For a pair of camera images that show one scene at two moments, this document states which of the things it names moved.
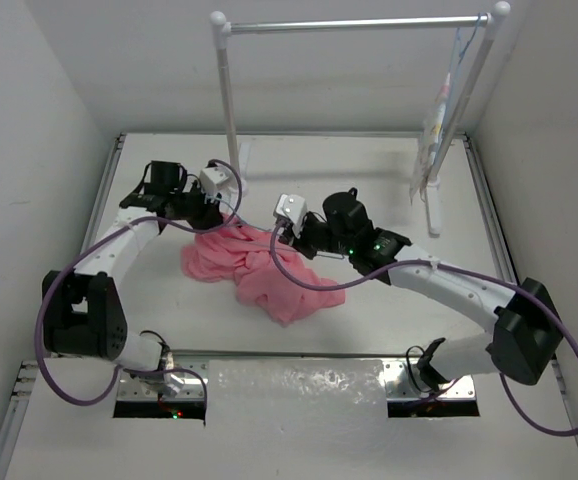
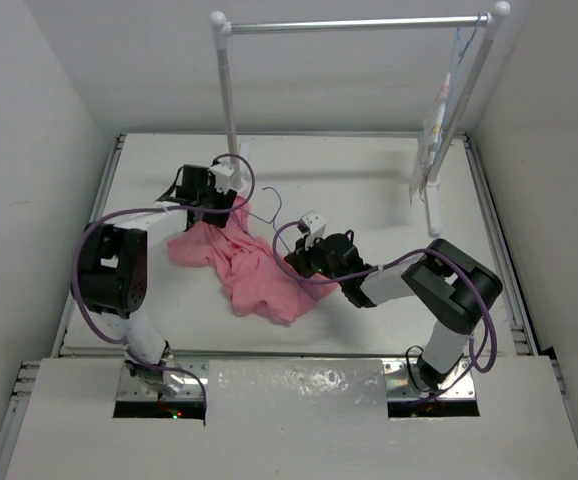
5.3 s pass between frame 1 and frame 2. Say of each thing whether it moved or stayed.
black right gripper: moved
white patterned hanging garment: stayed
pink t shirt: moved
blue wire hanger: moved
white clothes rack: stayed
